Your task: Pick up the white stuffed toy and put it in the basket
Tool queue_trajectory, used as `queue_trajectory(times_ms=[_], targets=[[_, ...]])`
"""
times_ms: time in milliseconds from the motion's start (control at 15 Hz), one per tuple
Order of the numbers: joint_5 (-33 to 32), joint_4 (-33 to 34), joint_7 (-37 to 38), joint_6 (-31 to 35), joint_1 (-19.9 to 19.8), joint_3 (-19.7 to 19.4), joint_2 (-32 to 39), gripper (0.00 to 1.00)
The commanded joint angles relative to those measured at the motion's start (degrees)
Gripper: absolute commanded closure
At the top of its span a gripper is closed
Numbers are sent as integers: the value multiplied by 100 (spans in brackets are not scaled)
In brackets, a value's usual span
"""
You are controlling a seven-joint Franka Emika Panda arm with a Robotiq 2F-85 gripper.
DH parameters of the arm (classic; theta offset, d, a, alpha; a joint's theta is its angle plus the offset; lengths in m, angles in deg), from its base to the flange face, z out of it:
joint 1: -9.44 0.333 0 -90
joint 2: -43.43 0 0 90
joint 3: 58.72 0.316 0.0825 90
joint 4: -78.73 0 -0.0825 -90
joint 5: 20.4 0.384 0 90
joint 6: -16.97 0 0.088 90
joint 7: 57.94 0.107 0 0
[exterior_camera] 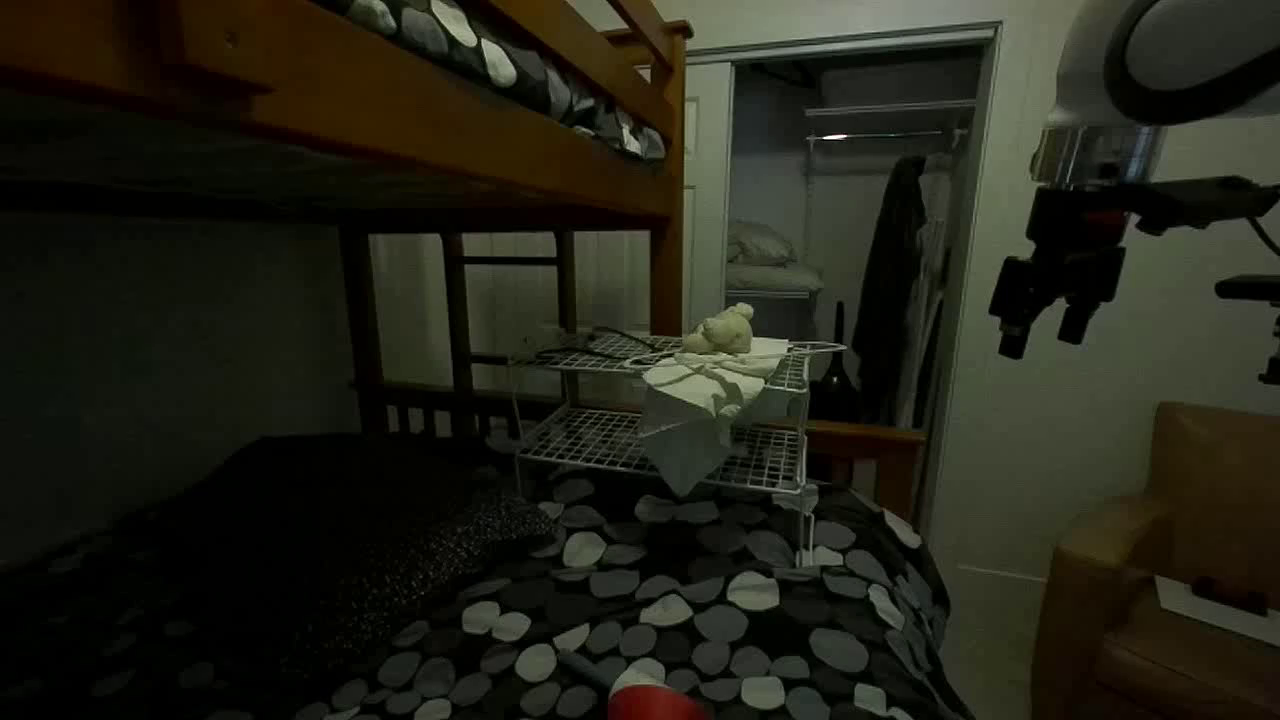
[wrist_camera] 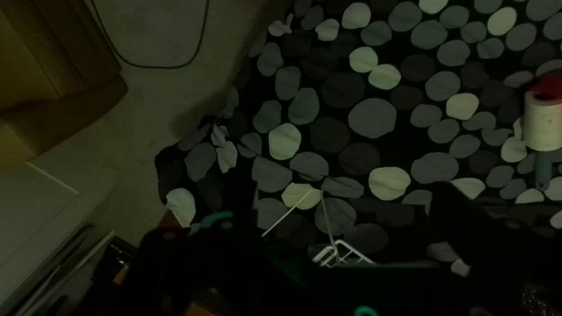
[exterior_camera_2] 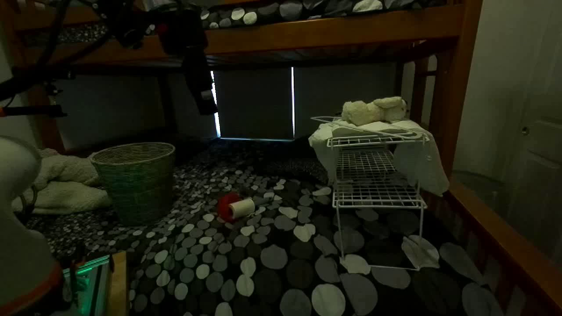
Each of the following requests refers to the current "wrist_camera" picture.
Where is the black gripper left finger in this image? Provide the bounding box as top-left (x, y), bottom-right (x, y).
top-left (131, 223), bottom-right (266, 316)

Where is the white wire rack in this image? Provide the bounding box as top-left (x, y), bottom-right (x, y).
top-left (259, 185), bottom-right (375, 271)

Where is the thin black cable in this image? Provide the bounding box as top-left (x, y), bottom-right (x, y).
top-left (87, 0), bottom-right (210, 71)

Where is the black grey-spotted tablecloth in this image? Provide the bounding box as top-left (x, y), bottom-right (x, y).
top-left (152, 0), bottom-right (562, 278)

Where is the white flat cabinet panel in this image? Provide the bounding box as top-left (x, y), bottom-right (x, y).
top-left (0, 153), bottom-right (119, 316)

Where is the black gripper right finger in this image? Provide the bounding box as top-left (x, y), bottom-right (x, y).
top-left (424, 181), bottom-right (562, 316)

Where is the brown wooden furniture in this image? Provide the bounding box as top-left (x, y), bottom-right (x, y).
top-left (0, 0), bottom-right (129, 176)

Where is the white cylinder with red cap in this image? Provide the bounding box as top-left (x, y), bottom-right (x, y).
top-left (521, 71), bottom-right (562, 155)

